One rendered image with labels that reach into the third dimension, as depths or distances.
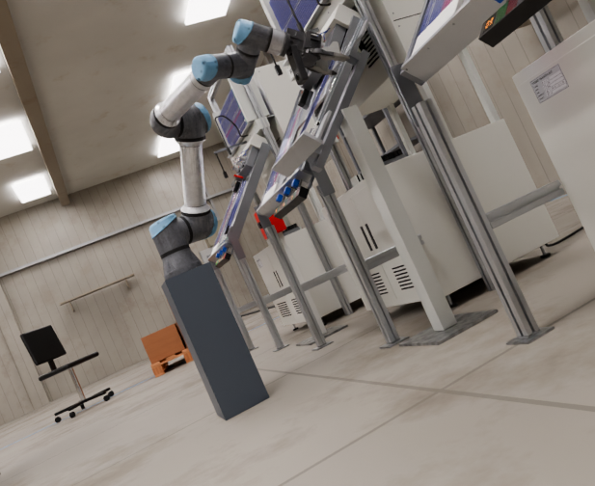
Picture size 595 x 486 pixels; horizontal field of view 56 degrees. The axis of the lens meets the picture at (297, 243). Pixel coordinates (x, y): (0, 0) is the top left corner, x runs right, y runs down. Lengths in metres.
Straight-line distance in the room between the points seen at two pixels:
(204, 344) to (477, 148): 1.37
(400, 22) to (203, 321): 1.46
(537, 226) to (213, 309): 1.39
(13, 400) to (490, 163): 12.38
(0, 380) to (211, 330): 11.89
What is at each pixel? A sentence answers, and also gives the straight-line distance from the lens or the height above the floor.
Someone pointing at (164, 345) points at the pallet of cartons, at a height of 0.25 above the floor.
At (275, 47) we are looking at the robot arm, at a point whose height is 1.04.
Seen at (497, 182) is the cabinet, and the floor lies 0.38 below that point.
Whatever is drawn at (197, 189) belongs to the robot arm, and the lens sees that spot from 2.20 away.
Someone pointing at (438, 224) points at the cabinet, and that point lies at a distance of 2.30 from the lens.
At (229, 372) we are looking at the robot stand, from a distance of 2.12.
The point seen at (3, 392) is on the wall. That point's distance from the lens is 13.86.
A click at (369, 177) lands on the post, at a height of 0.57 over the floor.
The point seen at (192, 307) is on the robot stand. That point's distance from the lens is 2.11.
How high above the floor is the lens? 0.38
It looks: 3 degrees up
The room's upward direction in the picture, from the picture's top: 24 degrees counter-clockwise
